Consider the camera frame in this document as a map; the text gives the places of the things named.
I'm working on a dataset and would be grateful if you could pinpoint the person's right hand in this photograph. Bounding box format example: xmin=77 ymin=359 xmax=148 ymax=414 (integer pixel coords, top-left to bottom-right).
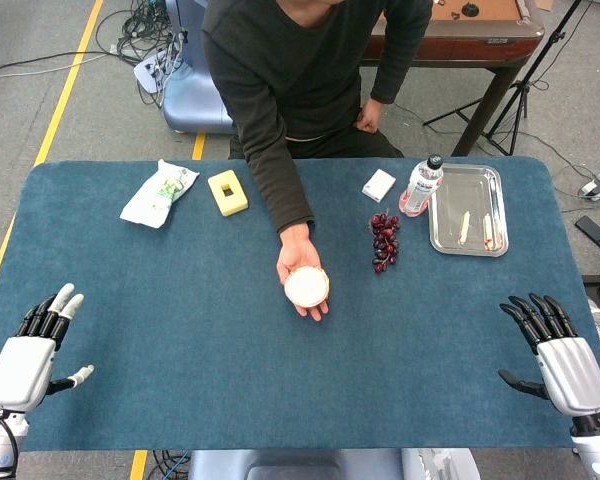
xmin=276 ymin=222 xmax=331 ymax=322

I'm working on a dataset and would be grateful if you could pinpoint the person's left hand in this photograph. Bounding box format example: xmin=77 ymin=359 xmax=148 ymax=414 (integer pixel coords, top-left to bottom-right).
xmin=355 ymin=101 xmax=382 ymax=134

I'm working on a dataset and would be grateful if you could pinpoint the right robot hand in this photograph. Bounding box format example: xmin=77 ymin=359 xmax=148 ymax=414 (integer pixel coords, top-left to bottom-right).
xmin=497 ymin=292 xmax=600 ymax=417

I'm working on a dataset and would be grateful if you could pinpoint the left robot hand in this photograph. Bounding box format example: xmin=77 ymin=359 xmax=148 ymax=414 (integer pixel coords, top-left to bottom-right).
xmin=0 ymin=282 xmax=95 ymax=414

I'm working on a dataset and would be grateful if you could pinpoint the person's left forearm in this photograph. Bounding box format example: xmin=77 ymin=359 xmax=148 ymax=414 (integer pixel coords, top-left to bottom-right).
xmin=369 ymin=44 xmax=422 ymax=106

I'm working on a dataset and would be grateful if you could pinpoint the person's right forearm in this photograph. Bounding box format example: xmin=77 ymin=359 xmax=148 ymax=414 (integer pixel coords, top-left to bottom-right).
xmin=240 ymin=124 xmax=315 ymax=235

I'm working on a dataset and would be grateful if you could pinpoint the person's torso black sweater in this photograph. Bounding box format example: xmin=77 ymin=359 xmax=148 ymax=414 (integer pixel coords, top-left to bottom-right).
xmin=201 ymin=0 xmax=434 ymax=161

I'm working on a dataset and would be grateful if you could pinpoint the small white box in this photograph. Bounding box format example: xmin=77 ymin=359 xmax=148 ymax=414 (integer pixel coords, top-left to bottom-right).
xmin=361 ymin=168 xmax=397 ymax=204

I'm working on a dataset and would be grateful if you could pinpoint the yellow sponge block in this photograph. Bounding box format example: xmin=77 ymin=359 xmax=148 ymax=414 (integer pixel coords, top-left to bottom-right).
xmin=207 ymin=169 xmax=250 ymax=218

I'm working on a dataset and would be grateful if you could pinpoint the clear pink drink bottle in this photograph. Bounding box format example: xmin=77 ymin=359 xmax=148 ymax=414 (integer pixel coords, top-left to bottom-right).
xmin=398 ymin=153 xmax=445 ymax=218

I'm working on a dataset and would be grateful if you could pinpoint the red grape bunch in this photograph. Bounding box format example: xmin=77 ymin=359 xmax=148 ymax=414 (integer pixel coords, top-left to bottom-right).
xmin=368 ymin=209 xmax=402 ymax=275

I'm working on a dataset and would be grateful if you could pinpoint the brown wooden table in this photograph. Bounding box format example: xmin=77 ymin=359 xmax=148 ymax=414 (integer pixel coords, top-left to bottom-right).
xmin=359 ymin=0 xmax=546 ymax=157

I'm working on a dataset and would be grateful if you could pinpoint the metal tray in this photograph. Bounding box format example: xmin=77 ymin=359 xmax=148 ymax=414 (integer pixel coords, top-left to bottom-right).
xmin=427 ymin=163 xmax=510 ymax=258

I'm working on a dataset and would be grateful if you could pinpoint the blue table cloth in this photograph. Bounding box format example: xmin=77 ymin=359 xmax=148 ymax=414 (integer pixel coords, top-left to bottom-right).
xmin=0 ymin=157 xmax=600 ymax=454

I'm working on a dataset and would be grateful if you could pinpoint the black smartphone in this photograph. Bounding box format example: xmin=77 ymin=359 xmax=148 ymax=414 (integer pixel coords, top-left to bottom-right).
xmin=574 ymin=215 xmax=600 ymax=250

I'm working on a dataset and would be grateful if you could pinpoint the white green snack bag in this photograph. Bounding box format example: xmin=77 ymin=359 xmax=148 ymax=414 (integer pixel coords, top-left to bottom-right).
xmin=119 ymin=158 xmax=201 ymax=230

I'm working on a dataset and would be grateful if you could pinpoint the black tripod stand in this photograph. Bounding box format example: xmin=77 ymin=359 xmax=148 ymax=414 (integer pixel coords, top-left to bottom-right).
xmin=422 ymin=0 xmax=586 ymax=157

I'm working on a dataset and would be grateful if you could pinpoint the robot torso base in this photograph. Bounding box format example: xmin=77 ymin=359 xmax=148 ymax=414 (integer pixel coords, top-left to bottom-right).
xmin=187 ymin=448 xmax=481 ymax=480

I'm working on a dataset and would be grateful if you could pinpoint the white power strip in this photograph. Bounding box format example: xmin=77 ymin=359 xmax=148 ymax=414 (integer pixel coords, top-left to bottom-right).
xmin=132 ymin=49 xmax=181 ymax=96

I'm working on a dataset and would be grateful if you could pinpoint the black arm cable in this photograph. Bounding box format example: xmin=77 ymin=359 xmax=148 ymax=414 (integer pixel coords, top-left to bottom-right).
xmin=0 ymin=408 xmax=20 ymax=474

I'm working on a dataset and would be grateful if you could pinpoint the black floor cable bundle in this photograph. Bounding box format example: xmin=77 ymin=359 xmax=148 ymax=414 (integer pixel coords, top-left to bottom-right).
xmin=95 ymin=0 xmax=181 ymax=66

